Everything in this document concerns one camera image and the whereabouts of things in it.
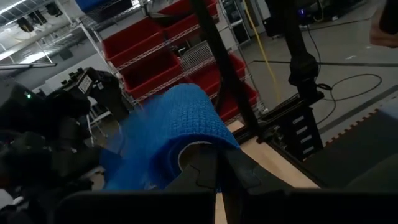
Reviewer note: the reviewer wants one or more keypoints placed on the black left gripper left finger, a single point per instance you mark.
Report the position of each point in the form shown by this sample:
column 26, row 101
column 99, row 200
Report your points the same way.
column 202, row 174

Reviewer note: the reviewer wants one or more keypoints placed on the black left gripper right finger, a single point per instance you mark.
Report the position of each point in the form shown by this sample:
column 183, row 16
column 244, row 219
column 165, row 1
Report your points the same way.
column 242, row 174

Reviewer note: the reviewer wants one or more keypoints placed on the blue elastic bandage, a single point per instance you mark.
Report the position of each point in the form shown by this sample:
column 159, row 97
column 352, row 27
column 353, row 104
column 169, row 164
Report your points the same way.
column 174, row 118

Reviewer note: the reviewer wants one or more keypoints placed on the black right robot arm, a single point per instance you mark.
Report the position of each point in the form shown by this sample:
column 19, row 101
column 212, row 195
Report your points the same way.
column 18, row 105

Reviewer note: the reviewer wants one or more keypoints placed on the black slotted box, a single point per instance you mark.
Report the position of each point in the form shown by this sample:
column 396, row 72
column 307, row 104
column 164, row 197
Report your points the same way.
column 298, row 133

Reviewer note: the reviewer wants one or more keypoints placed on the red storage bin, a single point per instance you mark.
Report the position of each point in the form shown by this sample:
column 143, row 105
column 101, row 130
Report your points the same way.
column 224, row 107
column 177, row 31
column 149, row 74
column 133, row 43
column 202, row 79

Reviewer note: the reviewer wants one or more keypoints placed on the blue storage bin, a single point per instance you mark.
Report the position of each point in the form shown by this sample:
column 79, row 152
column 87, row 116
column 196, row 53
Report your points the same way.
column 90, row 4

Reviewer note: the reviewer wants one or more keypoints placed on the person's leg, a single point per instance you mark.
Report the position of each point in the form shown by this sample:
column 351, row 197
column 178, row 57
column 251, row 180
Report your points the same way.
column 382, row 34

